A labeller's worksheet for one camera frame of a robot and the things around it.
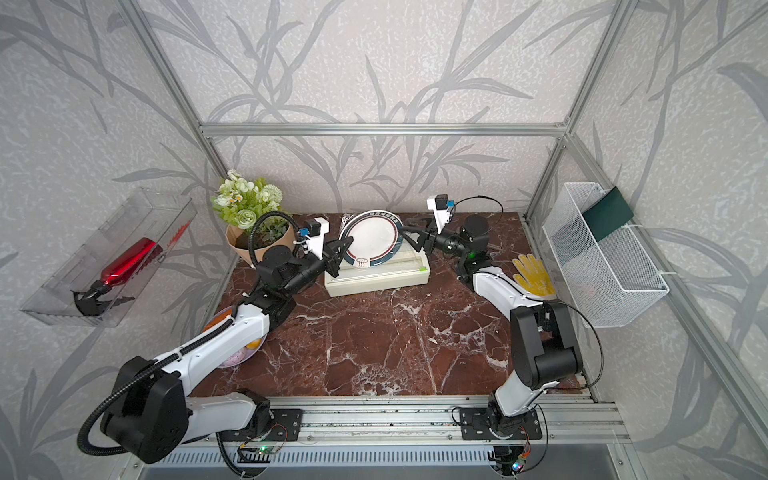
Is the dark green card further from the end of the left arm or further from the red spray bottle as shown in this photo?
the red spray bottle

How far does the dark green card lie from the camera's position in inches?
27.7

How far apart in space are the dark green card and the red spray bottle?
39.9 inches

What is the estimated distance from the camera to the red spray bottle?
0.60 meters
